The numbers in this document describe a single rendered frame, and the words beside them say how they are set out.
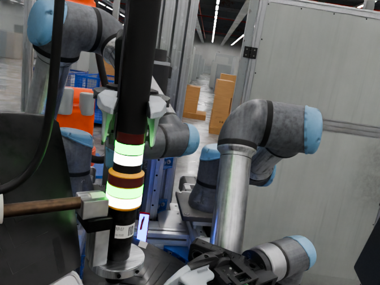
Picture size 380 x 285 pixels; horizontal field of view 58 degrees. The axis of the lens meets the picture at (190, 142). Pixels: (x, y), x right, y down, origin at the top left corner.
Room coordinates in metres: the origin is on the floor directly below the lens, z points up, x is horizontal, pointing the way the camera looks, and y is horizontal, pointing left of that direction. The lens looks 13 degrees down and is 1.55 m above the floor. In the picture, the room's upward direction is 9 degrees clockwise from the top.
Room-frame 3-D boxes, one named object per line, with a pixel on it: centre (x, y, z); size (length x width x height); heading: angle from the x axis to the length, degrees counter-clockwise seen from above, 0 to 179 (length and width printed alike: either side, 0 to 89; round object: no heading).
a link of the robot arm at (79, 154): (1.11, 0.39, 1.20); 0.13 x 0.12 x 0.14; 135
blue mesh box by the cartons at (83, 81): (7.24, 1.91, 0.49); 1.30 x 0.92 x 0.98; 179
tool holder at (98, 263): (0.39, 0.08, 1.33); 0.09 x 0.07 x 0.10; 127
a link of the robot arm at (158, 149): (0.68, 0.12, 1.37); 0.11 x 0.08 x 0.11; 135
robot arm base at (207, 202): (1.21, -0.10, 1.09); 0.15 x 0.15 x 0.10
